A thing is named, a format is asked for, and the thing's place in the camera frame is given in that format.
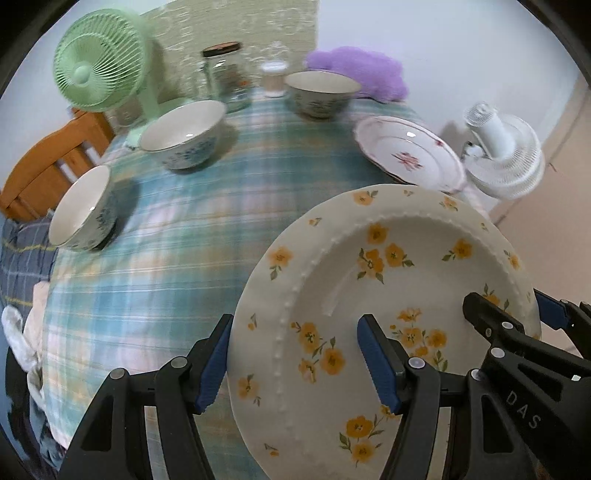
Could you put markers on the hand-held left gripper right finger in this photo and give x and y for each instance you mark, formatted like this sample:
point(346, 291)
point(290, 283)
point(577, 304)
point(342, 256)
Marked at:
point(376, 364)

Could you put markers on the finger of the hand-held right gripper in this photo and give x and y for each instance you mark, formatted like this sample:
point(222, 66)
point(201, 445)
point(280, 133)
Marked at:
point(480, 309)
point(549, 311)

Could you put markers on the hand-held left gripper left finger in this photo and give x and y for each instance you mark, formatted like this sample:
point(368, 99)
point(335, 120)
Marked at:
point(212, 364)

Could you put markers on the yellow flower plate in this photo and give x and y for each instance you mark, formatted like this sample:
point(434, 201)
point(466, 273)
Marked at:
point(351, 286)

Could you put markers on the red flower plate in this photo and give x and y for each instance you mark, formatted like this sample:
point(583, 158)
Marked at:
point(415, 152)

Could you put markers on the blue floral ceramic bowl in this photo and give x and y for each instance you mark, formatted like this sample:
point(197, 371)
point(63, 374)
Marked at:
point(76, 207)
point(323, 99)
point(184, 129)

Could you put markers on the plaid tablecloth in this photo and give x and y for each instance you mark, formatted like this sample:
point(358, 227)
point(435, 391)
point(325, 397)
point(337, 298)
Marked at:
point(194, 258)

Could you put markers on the white desk fan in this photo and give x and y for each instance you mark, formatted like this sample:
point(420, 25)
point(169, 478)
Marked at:
point(508, 157)

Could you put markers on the white cloth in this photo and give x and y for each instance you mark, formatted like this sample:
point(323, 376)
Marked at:
point(32, 327)

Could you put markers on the blue striped bedding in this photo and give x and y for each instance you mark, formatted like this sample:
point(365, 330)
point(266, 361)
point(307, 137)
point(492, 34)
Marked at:
point(23, 258)

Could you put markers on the purple plush cushion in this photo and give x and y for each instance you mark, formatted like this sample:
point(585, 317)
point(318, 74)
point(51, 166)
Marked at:
point(364, 74)

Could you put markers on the wooden chair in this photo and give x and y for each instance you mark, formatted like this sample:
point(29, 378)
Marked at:
point(41, 161)

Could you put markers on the glass jar with dark lid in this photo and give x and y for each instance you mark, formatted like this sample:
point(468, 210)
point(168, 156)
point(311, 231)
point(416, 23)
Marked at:
point(226, 78)

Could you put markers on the cotton swab container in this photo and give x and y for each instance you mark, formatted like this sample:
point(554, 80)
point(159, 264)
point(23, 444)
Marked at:
point(274, 83)

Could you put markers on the green desk fan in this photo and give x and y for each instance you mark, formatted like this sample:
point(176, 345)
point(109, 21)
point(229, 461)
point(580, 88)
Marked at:
point(97, 60)

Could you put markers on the green patterned wall cloth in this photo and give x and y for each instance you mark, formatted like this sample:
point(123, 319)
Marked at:
point(184, 37)

